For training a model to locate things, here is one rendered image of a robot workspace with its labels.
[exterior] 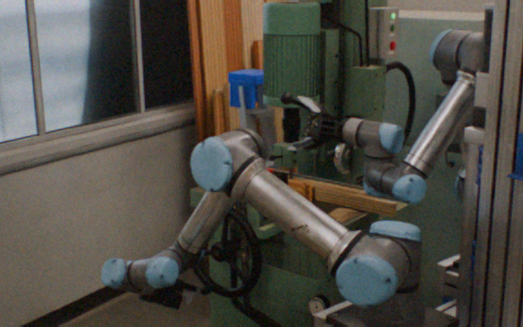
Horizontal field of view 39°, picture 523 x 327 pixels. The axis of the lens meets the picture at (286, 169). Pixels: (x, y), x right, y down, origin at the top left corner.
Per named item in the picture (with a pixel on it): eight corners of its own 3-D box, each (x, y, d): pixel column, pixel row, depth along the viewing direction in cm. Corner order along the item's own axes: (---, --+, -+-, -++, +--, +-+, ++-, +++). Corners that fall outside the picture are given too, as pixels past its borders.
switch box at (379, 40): (367, 57, 242) (368, 7, 238) (381, 54, 250) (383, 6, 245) (383, 59, 238) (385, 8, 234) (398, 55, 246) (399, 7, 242)
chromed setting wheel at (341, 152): (331, 177, 236) (331, 139, 233) (351, 168, 246) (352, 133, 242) (339, 178, 234) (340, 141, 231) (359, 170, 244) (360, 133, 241)
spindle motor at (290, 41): (251, 104, 229) (251, 3, 221) (285, 96, 243) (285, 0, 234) (297, 111, 219) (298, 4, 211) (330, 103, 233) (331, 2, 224)
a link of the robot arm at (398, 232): (427, 272, 172) (429, 218, 169) (409, 295, 161) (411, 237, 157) (379, 263, 178) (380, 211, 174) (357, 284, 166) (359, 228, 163)
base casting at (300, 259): (207, 247, 244) (206, 222, 241) (307, 203, 288) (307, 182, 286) (319, 281, 218) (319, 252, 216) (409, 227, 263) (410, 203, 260)
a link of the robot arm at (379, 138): (390, 160, 188) (392, 127, 186) (354, 153, 194) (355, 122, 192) (405, 154, 194) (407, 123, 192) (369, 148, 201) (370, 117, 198)
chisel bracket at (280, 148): (272, 170, 235) (272, 143, 232) (299, 161, 245) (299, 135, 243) (291, 173, 230) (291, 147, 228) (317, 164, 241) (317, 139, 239)
